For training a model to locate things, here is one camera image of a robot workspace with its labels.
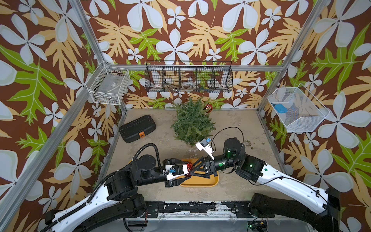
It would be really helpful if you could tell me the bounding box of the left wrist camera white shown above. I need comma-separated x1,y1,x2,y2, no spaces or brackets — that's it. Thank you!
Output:
164,164,189,180

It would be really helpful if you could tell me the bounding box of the black wire basket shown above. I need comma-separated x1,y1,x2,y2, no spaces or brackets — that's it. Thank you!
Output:
144,61,233,93

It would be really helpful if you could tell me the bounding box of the white wire basket left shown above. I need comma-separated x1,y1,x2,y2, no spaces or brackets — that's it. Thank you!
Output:
86,62,131,105

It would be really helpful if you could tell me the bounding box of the black plastic tool case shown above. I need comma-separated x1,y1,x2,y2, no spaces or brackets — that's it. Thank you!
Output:
119,115,156,143

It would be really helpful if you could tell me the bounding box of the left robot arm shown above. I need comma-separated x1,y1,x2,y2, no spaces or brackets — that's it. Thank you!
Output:
42,143,193,232

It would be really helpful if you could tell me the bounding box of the small green christmas tree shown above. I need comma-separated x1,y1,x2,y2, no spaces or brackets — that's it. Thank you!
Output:
171,99,215,146

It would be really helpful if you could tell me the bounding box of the white tape roll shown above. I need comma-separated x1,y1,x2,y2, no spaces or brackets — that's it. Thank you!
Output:
182,81,195,89

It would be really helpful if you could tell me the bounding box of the blue object in basket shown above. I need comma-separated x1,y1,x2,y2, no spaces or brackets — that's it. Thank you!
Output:
273,104,288,114

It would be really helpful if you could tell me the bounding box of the white mesh basket right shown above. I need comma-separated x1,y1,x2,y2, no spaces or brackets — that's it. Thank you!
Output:
268,84,330,133

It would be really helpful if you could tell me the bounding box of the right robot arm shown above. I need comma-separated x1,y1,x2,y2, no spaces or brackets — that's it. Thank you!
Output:
188,137,341,232

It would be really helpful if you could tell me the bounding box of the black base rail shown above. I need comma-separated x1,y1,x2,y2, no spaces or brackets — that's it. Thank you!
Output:
146,201,255,218

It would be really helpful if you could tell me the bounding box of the yellow plastic tray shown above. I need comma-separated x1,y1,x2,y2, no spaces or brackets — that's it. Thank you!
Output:
180,158,219,188

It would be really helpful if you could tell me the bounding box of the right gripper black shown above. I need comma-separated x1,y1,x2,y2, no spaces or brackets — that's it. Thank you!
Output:
190,155,241,180

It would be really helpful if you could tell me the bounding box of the red ornament ball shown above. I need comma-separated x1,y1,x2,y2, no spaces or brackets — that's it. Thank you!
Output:
204,104,213,113
186,162,193,172

